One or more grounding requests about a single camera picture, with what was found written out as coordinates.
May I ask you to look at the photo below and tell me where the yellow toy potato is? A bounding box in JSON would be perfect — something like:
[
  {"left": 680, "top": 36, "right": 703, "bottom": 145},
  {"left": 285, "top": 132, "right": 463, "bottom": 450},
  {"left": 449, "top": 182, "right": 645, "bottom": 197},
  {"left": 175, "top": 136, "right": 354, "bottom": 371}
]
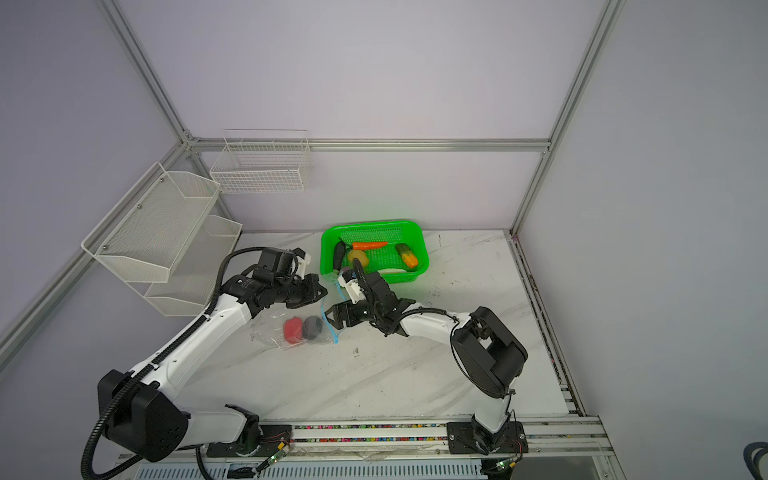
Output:
[{"left": 347, "top": 249, "right": 369, "bottom": 269}]

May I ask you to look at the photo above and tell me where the white wire wall basket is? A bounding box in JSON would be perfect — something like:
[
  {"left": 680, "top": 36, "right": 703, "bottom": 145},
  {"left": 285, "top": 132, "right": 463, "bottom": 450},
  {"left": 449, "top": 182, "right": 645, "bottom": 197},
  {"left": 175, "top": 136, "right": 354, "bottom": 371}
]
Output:
[{"left": 210, "top": 129, "right": 314, "bottom": 194}]

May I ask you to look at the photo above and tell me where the clear zip top bag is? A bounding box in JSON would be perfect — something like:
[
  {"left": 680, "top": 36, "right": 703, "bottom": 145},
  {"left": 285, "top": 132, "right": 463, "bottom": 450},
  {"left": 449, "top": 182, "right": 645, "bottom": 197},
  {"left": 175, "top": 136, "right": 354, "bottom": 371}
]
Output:
[{"left": 249, "top": 294, "right": 340, "bottom": 350}]

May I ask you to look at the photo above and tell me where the green plastic basket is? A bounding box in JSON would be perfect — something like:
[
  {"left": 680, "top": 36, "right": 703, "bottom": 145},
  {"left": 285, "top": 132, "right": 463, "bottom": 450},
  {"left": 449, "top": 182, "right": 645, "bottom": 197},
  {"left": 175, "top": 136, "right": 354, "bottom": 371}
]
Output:
[{"left": 319, "top": 220, "right": 430, "bottom": 284}]

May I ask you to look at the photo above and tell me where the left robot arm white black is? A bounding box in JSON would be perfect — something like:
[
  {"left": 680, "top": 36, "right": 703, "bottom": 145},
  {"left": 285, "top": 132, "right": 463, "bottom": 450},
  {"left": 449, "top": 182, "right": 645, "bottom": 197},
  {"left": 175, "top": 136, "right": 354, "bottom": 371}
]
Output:
[{"left": 83, "top": 274, "right": 327, "bottom": 462}]

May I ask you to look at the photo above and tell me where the black corrugated cable hose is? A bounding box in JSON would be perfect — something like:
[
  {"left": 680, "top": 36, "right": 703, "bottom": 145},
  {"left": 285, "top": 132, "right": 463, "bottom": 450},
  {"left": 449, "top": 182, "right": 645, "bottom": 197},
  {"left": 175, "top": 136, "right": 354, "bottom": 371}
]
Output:
[{"left": 80, "top": 245, "right": 268, "bottom": 480}]

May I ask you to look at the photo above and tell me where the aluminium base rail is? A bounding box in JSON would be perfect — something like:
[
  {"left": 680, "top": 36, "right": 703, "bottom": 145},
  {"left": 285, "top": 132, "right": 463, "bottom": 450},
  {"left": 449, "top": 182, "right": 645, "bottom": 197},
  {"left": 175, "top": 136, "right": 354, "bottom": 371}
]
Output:
[{"left": 122, "top": 416, "right": 625, "bottom": 479}]

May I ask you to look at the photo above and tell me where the white toy radish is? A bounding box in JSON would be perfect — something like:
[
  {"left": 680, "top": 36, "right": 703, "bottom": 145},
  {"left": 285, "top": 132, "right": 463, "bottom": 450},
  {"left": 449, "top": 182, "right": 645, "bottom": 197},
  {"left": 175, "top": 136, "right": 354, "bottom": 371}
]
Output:
[{"left": 377, "top": 268, "right": 409, "bottom": 275}]

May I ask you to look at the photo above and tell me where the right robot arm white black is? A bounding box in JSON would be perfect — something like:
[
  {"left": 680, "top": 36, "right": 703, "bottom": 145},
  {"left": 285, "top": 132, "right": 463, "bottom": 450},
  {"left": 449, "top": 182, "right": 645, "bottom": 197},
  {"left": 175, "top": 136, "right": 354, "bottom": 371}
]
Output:
[{"left": 325, "top": 270, "right": 529, "bottom": 457}]

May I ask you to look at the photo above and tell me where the red toy pepper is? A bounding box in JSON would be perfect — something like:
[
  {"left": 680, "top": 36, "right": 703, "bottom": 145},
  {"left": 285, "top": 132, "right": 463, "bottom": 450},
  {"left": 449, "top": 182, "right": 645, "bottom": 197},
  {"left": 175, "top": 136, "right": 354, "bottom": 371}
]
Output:
[{"left": 282, "top": 317, "right": 304, "bottom": 345}]

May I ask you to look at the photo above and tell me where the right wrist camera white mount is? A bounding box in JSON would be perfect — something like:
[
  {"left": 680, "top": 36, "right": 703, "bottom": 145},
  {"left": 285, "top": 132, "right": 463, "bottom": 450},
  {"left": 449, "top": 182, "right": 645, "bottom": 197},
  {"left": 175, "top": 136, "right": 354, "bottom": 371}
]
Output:
[{"left": 337, "top": 268, "right": 365, "bottom": 304}]

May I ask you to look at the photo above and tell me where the orange toy carrot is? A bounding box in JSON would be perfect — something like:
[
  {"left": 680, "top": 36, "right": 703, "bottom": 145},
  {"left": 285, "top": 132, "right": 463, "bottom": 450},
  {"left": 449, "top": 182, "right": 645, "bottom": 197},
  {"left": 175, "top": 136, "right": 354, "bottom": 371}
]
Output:
[{"left": 352, "top": 241, "right": 388, "bottom": 251}]

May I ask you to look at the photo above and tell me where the orange yellow toy corn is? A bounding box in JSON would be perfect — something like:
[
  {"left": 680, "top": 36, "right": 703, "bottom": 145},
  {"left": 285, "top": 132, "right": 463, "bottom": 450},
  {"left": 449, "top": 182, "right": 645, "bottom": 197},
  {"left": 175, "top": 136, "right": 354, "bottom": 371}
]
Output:
[{"left": 395, "top": 243, "right": 419, "bottom": 270}]

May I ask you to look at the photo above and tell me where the dark toy eggplant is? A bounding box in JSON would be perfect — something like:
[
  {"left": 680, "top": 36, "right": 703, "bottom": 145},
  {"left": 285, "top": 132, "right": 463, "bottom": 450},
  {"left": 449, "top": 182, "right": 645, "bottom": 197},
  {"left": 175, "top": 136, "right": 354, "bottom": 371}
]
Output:
[{"left": 332, "top": 240, "right": 347, "bottom": 271}]

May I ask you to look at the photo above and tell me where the white mesh two-tier shelf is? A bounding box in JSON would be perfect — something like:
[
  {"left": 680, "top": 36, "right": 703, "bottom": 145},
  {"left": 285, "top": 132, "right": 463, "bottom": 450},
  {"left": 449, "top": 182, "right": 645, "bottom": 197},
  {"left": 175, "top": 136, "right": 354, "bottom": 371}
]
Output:
[{"left": 81, "top": 163, "right": 242, "bottom": 317}]

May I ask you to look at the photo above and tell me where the black toy avocado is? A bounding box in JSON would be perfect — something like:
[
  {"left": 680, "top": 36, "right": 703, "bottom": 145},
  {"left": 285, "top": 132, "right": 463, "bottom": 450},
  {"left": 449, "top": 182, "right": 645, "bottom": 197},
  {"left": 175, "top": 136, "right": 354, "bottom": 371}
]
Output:
[{"left": 302, "top": 316, "right": 324, "bottom": 341}]

